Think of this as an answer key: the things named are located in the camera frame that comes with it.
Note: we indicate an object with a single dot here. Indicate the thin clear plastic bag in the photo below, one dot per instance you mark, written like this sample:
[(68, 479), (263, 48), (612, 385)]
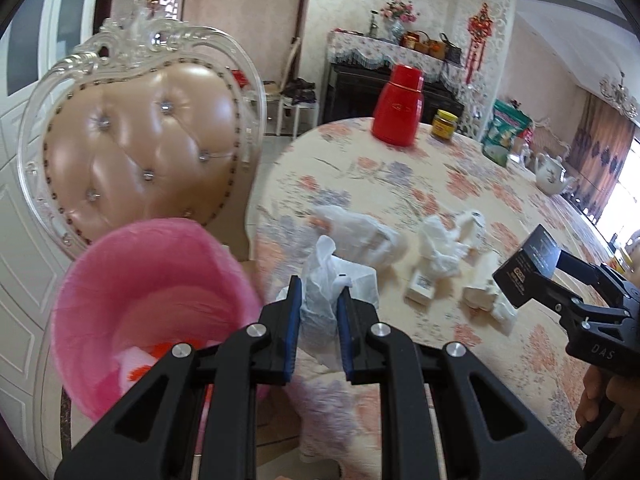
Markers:
[(320, 300)]

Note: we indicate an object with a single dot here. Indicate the dark handbag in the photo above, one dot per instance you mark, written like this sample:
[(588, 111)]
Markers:
[(452, 50)]

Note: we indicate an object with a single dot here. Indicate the white lattice partition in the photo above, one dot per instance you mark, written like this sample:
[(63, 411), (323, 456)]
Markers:
[(160, 5)]

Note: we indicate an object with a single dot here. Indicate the crumpled white plastic bag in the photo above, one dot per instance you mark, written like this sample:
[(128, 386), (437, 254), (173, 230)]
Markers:
[(360, 235)]

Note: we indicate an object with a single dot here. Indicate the pink lined waste bin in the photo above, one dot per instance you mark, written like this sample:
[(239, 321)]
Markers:
[(100, 280)]

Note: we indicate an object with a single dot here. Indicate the red knot wall ornament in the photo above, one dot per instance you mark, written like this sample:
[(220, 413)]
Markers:
[(479, 30)]

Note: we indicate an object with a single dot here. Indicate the ornate tan leather chair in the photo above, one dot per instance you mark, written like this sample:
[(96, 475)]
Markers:
[(140, 125)]

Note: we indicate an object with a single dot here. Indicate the ornate cream sofa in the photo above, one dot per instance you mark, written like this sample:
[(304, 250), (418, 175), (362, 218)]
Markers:
[(547, 135)]

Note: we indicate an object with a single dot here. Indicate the person's right hand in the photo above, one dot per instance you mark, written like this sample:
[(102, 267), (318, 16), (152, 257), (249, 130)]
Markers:
[(597, 400)]

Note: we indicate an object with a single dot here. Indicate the floral lace piano cover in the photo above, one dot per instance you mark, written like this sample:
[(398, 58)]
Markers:
[(380, 52)]

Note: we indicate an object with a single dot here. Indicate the brown patterned curtain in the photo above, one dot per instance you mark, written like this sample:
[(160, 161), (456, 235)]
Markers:
[(600, 155)]

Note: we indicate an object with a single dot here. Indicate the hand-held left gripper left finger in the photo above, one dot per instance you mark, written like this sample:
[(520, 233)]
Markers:
[(295, 332)]

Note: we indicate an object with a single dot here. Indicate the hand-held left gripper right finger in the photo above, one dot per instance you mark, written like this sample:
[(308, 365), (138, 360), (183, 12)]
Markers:
[(344, 335)]

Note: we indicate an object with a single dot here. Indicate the white carton with orange stripe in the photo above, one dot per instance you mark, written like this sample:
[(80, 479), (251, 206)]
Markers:
[(420, 287)]

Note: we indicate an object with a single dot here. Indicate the white cabinet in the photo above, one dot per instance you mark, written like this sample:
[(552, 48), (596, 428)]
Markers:
[(30, 30)]

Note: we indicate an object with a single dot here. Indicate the green snack bag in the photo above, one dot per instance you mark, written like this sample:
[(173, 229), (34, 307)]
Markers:
[(505, 135)]

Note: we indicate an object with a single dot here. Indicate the yellow lid glass jar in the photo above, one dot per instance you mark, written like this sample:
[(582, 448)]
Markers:
[(445, 127)]

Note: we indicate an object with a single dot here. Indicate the dark bag on stool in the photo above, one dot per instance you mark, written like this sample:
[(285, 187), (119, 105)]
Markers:
[(300, 91)]

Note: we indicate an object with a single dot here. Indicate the dark upright piano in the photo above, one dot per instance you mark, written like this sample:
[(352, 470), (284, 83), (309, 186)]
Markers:
[(350, 95)]

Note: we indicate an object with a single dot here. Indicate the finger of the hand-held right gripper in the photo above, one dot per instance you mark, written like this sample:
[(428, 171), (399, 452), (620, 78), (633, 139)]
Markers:
[(585, 267), (555, 295)]

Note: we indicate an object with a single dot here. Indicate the pink flowers in vase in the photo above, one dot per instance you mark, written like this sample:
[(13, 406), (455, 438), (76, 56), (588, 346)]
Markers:
[(397, 12)]

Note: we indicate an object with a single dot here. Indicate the large orange foam net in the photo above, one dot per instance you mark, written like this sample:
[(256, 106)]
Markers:
[(159, 350)]

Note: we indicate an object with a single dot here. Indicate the woven basket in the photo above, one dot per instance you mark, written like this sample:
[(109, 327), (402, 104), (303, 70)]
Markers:
[(430, 45)]

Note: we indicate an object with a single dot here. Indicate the crystal chandelier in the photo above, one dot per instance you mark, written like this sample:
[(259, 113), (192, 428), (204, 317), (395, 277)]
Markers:
[(620, 92)]

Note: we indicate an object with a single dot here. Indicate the white floral teapot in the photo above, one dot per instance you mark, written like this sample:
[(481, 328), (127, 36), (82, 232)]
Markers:
[(550, 175)]

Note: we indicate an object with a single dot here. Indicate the white cushioned side chair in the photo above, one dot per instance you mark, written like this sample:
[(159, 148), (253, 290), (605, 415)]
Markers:
[(285, 90)]

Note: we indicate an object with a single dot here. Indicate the small black box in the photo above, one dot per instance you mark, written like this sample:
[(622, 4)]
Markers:
[(527, 265)]

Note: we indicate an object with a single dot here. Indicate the red thermos flask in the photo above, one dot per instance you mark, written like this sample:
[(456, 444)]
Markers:
[(397, 115)]

